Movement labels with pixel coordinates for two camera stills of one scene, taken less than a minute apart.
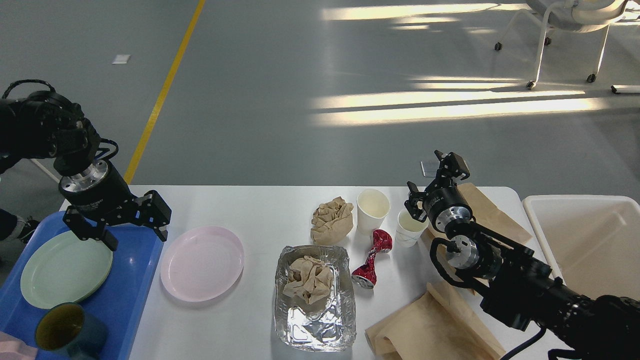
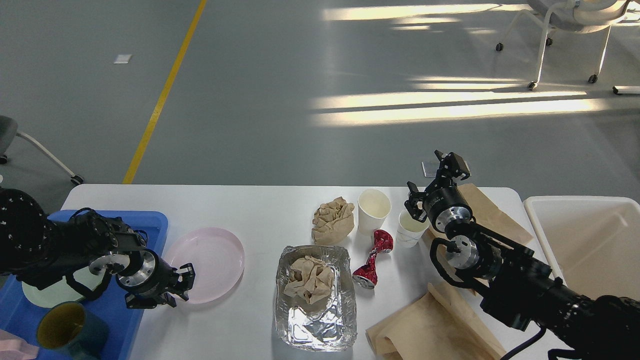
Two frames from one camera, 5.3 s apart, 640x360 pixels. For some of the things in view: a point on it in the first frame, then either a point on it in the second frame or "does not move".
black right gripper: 445,203 does not move
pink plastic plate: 201,264 does not move
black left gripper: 100,187 to 142,273
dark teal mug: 65,328 does not move
